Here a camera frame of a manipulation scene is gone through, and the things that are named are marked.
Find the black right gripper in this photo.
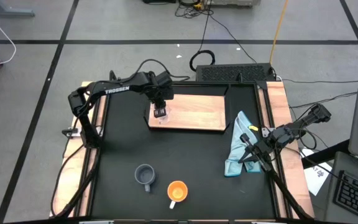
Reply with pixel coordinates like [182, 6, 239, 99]
[238, 133, 276, 172]

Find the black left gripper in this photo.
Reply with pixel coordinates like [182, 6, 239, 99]
[149, 83, 174, 118]

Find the small clear glass cup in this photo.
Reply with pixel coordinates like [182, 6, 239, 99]
[155, 105, 172, 124]

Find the grey mug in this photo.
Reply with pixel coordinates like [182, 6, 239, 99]
[134, 164, 157, 194]

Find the orange and white mug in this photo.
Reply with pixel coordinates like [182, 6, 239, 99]
[167, 180, 189, 210]

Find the light blue cloth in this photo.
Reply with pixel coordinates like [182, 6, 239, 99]
[224, 111, 262, 178]

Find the white paper sheet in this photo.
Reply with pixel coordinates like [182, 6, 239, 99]
[300, 148, 334, 197]

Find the black desk leg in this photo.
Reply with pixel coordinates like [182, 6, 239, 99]
[301, 139, 351, 169]

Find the black perforated computer case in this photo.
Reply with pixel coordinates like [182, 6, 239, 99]
[195, 63, 277, 83]

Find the grey desk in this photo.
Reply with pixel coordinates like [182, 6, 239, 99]
[323, 151, 358, 224]

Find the black keyboard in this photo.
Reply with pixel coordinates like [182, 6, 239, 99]
[333, 170, 358, 223]

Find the grey box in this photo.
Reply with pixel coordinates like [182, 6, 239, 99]
[208, 0, 262, 7]

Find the grey metal floor stand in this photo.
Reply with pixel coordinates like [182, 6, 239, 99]
[0, 0, 36, 18]

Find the wooden shelf with black frame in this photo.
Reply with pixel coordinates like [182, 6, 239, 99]
[144, 83, 231, 135]

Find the black metal rig frame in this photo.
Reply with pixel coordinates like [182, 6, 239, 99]
[50, 70, 316, 224]

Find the black coiled cable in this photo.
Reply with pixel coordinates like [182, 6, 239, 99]
[189, 9, 216, 73]

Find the thin black floor cable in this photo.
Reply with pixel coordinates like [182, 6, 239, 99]
[209, 14, 258, 65]

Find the tangle of black cables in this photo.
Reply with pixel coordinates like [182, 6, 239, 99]
[174, 0, 214, 19]

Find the yellow cable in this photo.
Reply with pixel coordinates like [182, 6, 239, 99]
[268, 0, 289, 65]

